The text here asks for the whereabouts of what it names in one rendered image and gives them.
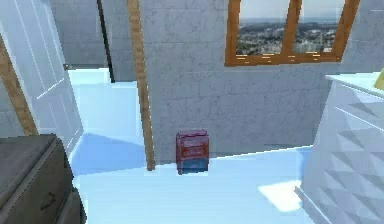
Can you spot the white faceted chest of drawers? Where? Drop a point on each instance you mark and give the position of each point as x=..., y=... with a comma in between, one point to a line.
x=350, y=150

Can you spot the wooden framed window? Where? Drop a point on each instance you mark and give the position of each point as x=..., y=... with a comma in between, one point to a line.
x=286, y=33

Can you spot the yellow-green object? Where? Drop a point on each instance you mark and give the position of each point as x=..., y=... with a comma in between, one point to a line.
x=380, y=81

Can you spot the red and blue bin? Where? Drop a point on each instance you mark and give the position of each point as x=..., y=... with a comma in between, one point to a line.
x=192, y=151

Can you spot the white room door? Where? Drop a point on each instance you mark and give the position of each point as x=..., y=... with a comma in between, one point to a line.
x=40, y=66

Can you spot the dark grey chest of drawers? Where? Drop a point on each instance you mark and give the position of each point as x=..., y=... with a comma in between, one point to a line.
x=30, y=180

